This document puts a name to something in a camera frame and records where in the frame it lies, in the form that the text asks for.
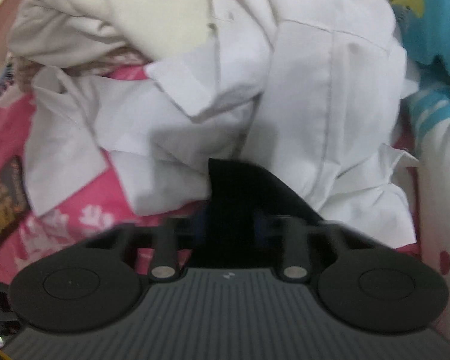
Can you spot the black garment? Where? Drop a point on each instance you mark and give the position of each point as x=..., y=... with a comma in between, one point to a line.
x=239, y=225

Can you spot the white shirt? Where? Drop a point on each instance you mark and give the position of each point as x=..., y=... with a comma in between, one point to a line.
x=212, y=44

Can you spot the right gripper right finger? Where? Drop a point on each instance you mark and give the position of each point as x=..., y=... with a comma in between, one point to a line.
x=284, y=241

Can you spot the pink white blue duvet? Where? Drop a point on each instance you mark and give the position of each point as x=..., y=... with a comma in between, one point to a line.
x=425, y=30

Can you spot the pink floral bed blanket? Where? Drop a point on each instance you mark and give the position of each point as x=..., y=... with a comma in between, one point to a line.
x=60, y=209

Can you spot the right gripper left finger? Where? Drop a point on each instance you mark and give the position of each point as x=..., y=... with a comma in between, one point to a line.
x=174, y=234

